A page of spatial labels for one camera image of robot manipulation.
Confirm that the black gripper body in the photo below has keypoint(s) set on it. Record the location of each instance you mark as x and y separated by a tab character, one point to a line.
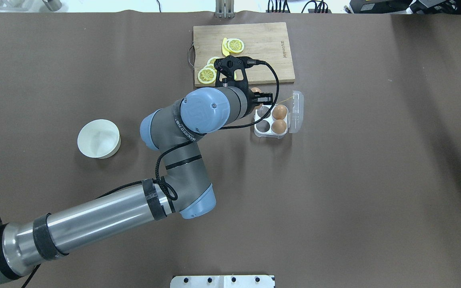
251	98

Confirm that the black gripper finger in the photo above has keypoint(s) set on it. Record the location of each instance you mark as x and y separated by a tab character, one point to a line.
260	104
263	97

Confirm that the clear plastic egg box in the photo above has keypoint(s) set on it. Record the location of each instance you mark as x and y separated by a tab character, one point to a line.
294	118

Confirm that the brown egg from bowl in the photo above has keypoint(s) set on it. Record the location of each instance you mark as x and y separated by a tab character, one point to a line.
256	90

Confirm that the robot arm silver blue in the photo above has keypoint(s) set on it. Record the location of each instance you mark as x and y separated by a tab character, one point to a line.
180	184

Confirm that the brown egg in box far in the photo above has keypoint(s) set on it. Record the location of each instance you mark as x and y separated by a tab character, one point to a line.
279	112

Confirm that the brown egg in box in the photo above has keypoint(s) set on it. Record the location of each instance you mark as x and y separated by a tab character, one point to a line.
279	112
279	127

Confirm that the brown egg in box near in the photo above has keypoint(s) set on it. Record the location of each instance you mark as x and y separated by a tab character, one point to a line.
279	127

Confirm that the lemon slice lower left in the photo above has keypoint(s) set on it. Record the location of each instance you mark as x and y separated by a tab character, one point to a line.
206	76

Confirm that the lemon slice middle left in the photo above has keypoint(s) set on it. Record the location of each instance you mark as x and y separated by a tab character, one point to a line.
210	66

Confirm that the wooden cutting board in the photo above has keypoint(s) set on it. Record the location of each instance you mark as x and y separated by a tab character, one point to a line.
267	41

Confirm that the lemon slice upper left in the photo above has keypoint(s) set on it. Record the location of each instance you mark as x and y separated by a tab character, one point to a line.
212	60

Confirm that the lemon slice near knife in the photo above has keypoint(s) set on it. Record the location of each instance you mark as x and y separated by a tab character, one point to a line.
235	45

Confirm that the white bowl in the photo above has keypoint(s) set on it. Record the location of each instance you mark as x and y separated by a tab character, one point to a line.
99	139

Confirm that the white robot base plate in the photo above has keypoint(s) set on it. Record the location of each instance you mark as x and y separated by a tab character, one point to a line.
223	281

